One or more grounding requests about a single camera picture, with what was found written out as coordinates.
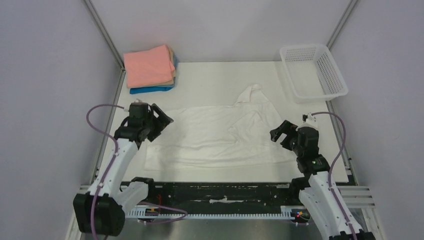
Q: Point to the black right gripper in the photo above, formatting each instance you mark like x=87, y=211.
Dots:
x=288, y=137

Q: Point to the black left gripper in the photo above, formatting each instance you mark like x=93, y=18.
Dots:
x=162, y=121

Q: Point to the white t shirt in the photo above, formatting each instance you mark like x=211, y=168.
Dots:
x=220, y=136

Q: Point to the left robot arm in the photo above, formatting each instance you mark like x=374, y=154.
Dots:
x=109, y=185

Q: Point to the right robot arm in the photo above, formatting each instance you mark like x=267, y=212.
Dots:
x=316, y=189

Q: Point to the blue folded t shirt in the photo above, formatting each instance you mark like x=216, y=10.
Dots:
x=156, y=88

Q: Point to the pink folded t shirt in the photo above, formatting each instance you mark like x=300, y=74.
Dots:
x=148, y=66

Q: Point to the white plastic basket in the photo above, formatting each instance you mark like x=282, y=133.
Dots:
x=312, y=73

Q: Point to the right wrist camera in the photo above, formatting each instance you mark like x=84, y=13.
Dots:
x=309, y=121

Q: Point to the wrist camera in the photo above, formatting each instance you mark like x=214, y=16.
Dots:
x=309, y=121
x=138, y=101

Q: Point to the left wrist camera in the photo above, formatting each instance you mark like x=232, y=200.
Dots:
x=138, y=101

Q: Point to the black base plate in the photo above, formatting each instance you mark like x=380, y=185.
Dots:
x=224, y=197

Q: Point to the white cable duct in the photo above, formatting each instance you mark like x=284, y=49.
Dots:
x=142, y=213

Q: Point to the aluminium frame rail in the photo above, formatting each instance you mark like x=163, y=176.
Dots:
x=206, y=201

